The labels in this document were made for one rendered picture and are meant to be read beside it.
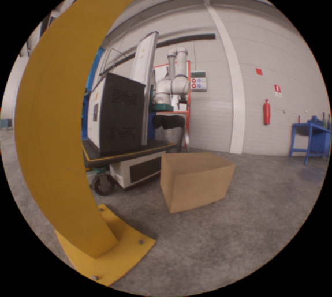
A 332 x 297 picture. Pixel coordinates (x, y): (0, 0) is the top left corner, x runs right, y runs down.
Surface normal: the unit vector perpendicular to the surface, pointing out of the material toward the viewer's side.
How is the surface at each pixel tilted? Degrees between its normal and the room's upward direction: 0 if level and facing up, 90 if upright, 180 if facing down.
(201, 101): 90
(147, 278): 0
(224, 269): 0
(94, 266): 0
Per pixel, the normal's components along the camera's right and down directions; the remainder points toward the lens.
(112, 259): 0.07, -0.99
